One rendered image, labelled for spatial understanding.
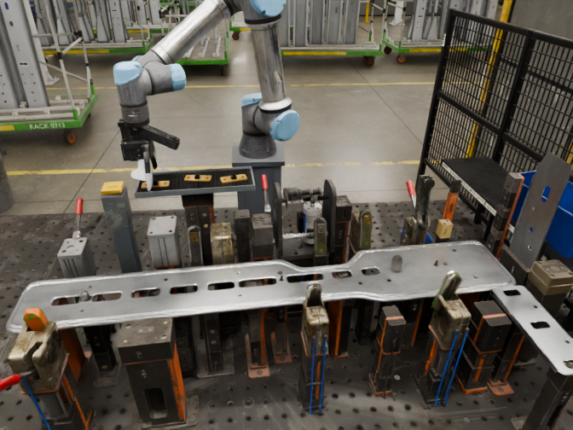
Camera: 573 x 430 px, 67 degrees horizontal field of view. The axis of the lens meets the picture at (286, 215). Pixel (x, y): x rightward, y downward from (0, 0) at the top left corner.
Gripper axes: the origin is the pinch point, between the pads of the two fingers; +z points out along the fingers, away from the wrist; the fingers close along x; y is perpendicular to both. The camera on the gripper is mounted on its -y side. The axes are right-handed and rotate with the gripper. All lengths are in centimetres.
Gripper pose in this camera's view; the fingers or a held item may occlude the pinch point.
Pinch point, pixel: (154, 179)
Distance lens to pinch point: 141.6
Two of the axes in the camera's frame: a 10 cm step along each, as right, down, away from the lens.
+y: -9.9, 0.7, -1.2
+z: -0.1, 8.5, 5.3
